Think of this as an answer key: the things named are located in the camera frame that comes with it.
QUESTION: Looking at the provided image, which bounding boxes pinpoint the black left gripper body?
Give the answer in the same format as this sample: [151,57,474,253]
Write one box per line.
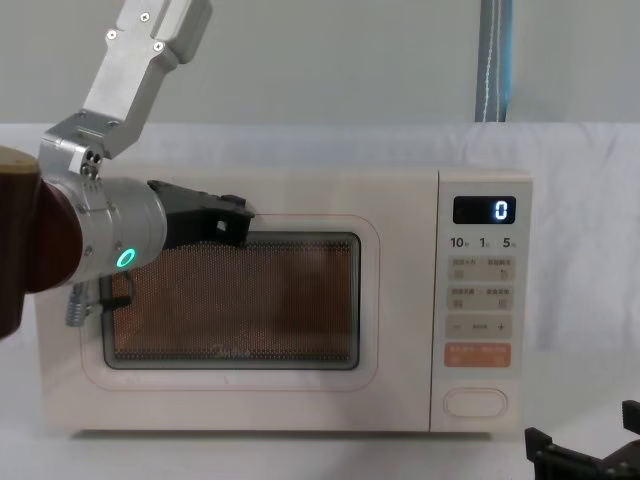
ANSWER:
[146,179,256,250]

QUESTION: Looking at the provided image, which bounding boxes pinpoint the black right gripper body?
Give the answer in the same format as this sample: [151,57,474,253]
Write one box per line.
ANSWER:
[532,443,640,480]

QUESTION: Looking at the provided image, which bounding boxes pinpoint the oven control panel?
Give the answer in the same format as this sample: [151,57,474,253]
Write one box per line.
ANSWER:
[431,170,533,434]

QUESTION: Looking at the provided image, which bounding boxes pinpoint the white curtain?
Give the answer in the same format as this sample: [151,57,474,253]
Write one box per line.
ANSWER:
[0,0,640,354]

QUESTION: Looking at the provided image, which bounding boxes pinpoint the cream microwave oven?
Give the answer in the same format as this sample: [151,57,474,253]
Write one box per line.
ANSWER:
[33,167,534,437]

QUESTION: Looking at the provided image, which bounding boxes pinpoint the white table cloth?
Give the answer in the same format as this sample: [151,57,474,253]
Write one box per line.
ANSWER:
[0,339,640,480]

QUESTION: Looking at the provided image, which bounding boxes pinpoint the grey striped post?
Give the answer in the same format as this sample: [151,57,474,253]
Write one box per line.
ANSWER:
[474,0,515,124]

